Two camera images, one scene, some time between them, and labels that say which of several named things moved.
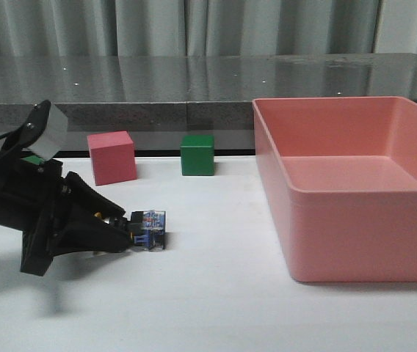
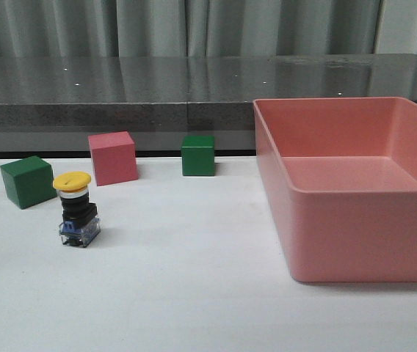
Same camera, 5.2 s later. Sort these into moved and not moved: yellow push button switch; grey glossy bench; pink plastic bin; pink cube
Moved: yellow push button switch
Not moved: pink cube; pink plastic bin; grey glossy bench
